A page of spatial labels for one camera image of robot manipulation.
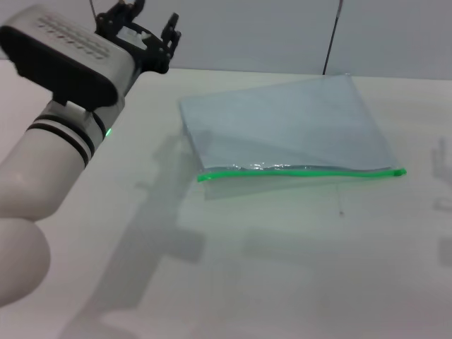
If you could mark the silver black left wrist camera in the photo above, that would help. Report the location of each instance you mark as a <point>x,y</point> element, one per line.
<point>63,67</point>

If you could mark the clear document bag green zipper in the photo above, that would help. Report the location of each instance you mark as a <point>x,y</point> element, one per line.
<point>282,123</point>

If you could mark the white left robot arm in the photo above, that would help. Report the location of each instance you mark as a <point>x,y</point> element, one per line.
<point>35,183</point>

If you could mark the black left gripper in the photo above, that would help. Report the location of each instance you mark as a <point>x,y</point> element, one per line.
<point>148,53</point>

